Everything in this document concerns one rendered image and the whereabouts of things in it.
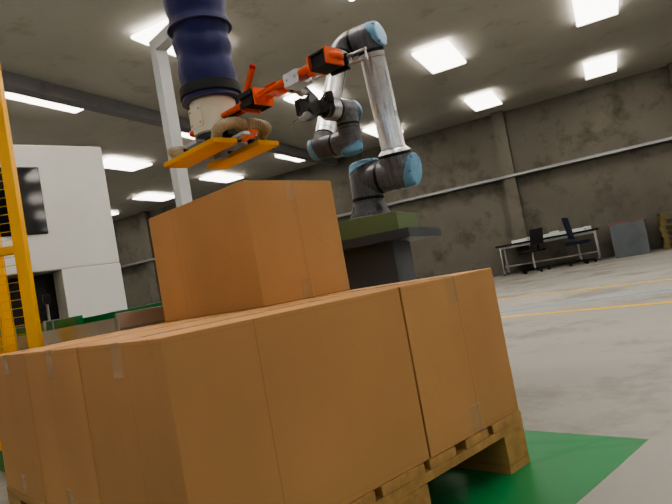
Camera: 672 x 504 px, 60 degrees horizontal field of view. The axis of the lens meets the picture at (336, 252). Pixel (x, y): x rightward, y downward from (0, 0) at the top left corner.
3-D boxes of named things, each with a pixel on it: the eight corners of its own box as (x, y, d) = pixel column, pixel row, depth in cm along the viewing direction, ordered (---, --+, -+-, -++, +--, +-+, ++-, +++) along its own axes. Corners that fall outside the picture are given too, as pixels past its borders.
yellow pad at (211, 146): (163, 168, 219) (161, 155, 220) (187, 168, 226) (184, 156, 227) (214, 142, 196) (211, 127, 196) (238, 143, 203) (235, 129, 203)
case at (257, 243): (165, 322, 221) (147, 218, 223) (248, 306, 250) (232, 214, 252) (264, 307, 180) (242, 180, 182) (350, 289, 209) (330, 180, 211)
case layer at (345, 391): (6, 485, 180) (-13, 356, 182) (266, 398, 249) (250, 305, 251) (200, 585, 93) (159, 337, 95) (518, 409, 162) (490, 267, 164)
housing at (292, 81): (283, 89, 186) (281, 75, 186) (299, 91, 191) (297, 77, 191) (298, 81, 181) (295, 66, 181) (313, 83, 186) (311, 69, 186)
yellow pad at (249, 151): (206, 169, 233) (204, 156, 233) (227, 169, 240) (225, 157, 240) (258, 144, 209) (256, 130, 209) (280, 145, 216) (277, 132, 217)
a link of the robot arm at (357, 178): (362, 201, 286) (357, 166, 287) (393, 194, 277) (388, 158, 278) (346, 200, 273) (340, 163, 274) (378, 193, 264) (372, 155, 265)
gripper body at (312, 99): (295, 119, 220) (318, 122, 228) (311, 112, 214) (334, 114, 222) (292, 100, 220) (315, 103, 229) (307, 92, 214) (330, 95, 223)
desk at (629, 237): (648, 250, 1307) (641, 218, 1311) (652, 252, 1183) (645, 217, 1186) (614, 256, 1337) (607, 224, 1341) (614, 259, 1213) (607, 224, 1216)
